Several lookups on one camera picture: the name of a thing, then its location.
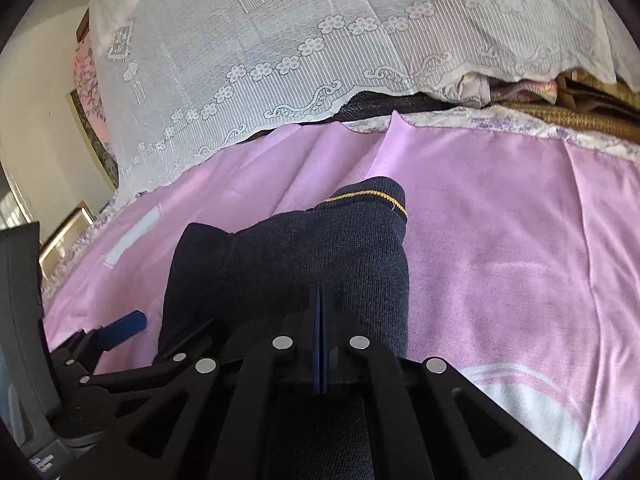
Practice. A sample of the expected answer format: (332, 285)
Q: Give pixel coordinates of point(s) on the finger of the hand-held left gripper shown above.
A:
(195, 342)
(122, 326)

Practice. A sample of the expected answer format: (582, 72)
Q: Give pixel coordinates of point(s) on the woven straw mat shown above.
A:
(575, 115)

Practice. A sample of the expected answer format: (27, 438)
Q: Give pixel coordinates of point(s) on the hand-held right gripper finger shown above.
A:
(323, 345)
(316, 345)

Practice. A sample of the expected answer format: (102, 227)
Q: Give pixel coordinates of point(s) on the window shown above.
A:
(10, 205)

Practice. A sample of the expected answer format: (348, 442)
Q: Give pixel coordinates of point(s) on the pink blanket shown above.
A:
(500, 260)

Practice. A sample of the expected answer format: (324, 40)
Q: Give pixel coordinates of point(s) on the white lace cloth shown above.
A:
(300, 35)

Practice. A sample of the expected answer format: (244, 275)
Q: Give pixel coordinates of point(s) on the dark green patterned panel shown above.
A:
(92, 145)

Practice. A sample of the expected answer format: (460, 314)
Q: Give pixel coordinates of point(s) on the wooden bed rail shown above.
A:
(65, 240)

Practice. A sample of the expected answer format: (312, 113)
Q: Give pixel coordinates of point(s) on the folded beige quilt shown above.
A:
(500, 87)

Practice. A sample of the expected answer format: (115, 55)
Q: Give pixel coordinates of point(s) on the dark cloth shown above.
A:
(390, 102)

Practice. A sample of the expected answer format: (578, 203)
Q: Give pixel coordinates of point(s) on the navy knit sweater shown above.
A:
(300, 250)

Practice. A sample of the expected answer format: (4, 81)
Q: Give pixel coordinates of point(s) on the pink floral quilt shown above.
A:
(87, 80)

